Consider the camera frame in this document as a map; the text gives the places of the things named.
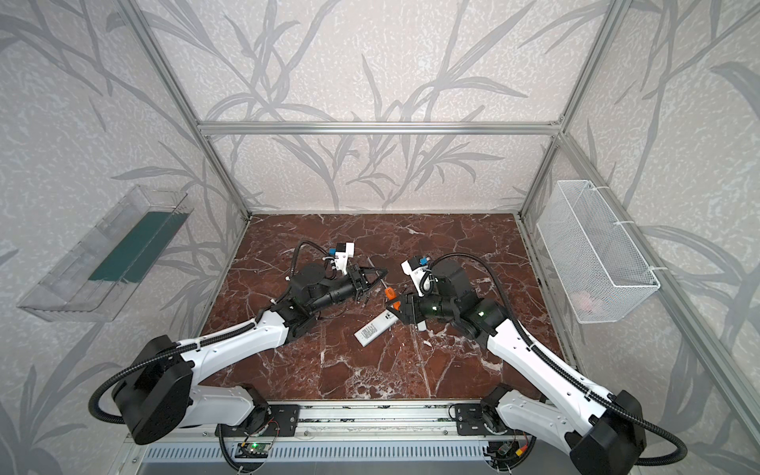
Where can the white wire mesh basket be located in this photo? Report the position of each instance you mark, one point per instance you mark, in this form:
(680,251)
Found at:
(591,250)

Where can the plain white remote control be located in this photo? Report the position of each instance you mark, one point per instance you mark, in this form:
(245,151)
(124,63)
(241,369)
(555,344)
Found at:
(375,328)

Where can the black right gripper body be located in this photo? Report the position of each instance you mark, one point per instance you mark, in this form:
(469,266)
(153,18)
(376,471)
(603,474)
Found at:
(410,309)

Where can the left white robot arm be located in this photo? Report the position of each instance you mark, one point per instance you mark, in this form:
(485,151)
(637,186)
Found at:
(165,389)

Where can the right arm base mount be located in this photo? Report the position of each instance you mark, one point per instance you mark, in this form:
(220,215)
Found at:
(471,420)

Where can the orange handled screwdriver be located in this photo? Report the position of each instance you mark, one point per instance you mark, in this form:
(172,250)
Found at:
(389,292)

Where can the clear plastic wall tray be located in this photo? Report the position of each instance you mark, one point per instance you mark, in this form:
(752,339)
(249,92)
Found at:
(93,282)

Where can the pink item in basket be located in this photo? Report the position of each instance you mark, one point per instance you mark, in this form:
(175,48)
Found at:
(585,303)

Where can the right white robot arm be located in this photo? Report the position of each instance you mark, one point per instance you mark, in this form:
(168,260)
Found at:
(578,417)

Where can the green circuit board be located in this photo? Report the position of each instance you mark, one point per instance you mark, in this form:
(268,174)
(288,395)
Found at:
(253,450)

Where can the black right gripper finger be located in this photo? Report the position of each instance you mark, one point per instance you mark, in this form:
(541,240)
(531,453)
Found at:
(404,317)
(402,304)

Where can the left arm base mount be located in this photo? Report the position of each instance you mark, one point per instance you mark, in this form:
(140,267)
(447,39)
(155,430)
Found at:
(278,420)

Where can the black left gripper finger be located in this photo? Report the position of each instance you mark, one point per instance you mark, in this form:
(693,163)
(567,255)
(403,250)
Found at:
(372,274)
(363,286)

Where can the aluminium front rail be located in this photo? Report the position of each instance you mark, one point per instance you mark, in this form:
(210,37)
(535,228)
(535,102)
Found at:
(391,420)

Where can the aluminium cage frame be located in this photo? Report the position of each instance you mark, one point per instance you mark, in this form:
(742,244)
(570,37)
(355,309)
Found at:
(741,397)

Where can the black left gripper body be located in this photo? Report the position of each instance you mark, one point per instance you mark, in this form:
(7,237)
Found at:
(357,285)

